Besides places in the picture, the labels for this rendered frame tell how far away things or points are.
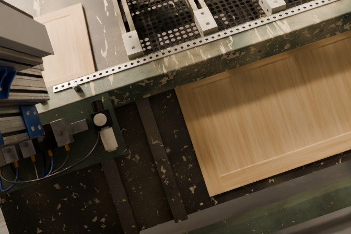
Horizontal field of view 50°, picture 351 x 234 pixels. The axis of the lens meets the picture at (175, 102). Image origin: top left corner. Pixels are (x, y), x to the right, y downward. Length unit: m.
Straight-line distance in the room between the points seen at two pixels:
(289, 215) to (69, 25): 1.24
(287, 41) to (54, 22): 1.04
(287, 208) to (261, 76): 0.57
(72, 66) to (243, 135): 0.79
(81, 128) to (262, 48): 0.75
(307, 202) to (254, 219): 0.21
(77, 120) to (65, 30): 0.51
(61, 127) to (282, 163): 0.96
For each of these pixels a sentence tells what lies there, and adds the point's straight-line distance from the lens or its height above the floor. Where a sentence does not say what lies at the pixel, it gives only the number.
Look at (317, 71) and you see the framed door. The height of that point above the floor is 0.63.
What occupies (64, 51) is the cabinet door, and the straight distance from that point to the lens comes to 1.69.
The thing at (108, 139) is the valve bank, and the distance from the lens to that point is 1.37.
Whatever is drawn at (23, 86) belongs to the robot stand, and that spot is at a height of 0.85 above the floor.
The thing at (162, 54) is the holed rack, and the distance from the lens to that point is 1.47.
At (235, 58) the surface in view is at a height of 0.78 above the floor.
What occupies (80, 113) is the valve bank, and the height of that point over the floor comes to 0.77.
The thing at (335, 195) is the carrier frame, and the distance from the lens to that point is 1.62.
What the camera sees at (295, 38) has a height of 0.78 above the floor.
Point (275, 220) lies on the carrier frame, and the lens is 1.56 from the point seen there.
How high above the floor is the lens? 0.70
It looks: level
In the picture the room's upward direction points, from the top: 18 degrees counter-clockwise
